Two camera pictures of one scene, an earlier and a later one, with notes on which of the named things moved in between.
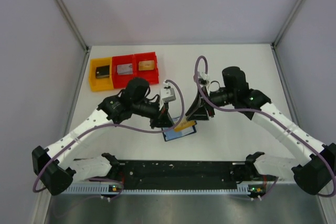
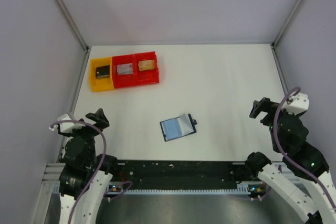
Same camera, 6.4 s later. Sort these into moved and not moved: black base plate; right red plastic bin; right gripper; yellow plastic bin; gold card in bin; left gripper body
Moved: left gripper body; right gripper
Not moved: right red plastic bin; black base plate; yellow plastic bin; gold card in bin
